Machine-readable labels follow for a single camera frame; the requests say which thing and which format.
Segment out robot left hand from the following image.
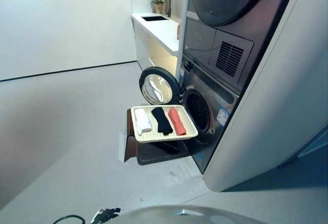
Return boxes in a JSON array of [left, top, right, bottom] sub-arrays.
[[93, 207, 121, 221]]

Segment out white cloth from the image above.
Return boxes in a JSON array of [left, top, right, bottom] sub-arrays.
[[134, 108, 152, 135]]

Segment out black cloth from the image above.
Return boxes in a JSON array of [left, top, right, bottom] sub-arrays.
[[151, 107, 173, 136]]

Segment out red cloth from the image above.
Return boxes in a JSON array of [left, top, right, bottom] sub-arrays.
[[168, 107, 187, 136]]

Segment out round washing machine door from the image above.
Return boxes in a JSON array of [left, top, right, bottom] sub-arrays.
[[138, 67, 185, 106]]

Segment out grey front-load washing machine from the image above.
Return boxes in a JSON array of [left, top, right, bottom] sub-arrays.
[[179, 53, 241, 175]]

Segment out brown transparent stool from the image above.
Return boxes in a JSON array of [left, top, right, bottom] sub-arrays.
[[124, 108, 190, 162]]

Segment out grey robot torso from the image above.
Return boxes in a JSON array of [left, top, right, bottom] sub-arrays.
[[112, 205, 257, 224]]

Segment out cream woven basket tray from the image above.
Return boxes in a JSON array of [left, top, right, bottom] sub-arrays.
[[131, 104, 199, 143]]

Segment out blue energy label sticker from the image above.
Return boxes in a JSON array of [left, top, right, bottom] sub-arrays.
[[217, 109, 229, 126]]

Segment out white counter cabinet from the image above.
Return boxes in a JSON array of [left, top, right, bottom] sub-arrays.
[[131, 13, 180, 91]]

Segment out grey dryer with vent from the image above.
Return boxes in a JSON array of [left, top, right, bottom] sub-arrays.
[[182, 0, 300, 95]]

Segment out black sink basin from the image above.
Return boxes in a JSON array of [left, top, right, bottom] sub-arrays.
[[140, 15, 168, 22]]

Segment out metal arched faucet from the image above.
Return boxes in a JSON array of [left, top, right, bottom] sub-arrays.
[[155, 0, 172, 18]]

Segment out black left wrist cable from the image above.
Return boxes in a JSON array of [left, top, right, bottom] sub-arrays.
[[52, 215, 87, 224]]

